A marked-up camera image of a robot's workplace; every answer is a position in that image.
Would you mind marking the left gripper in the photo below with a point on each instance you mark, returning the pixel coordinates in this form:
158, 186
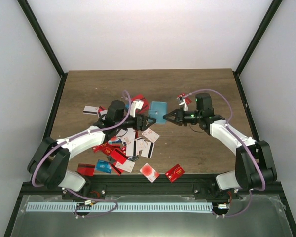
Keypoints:
143, 122

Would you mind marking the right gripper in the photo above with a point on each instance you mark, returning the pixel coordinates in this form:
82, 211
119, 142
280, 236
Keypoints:
179, 117

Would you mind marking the teal card holder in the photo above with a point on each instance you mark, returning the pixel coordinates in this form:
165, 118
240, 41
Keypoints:
157, 110

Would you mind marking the red VIP card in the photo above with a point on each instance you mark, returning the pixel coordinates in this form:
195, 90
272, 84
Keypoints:
174, 173

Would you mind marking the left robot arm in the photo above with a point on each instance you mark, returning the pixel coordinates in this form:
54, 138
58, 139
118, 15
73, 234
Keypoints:
49, 165

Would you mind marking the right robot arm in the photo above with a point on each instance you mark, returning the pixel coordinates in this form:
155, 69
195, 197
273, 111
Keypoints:
254, 164

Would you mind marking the white card red print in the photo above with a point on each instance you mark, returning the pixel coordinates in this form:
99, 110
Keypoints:
150, 135

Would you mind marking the red magnetic stripe card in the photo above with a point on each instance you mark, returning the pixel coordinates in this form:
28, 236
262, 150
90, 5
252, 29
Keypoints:
145, 107

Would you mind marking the red card far right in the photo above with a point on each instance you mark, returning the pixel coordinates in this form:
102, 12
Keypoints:
182, 95

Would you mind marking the large white card pile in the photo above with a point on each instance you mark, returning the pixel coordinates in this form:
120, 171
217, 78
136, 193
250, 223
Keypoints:
126, 136

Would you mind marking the white magnetic stripe card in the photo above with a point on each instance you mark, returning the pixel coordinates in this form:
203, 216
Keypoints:
148, 150

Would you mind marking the red card in pile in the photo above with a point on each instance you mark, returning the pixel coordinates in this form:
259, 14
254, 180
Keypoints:
117, 156

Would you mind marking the white card red circle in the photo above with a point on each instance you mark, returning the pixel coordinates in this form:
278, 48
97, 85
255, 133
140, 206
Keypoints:
149, 172

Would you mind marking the white card bottom centre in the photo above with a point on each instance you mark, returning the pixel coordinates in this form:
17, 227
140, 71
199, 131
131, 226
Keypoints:
127, 166

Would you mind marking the white striped card left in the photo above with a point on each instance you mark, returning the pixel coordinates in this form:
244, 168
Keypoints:
90, 110

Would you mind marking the blue card bottom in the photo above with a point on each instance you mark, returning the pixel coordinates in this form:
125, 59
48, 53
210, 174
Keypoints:
103, 166

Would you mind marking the dark red striped card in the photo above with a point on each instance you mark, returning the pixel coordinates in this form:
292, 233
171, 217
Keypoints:
86, 169

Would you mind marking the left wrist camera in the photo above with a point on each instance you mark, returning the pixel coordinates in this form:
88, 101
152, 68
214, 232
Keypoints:
137, 104

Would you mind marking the black aluminium frame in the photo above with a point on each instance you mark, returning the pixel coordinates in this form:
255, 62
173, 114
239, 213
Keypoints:
135, 185

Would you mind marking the light blue slotted rail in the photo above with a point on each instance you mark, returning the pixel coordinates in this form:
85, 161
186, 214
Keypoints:
185, 207

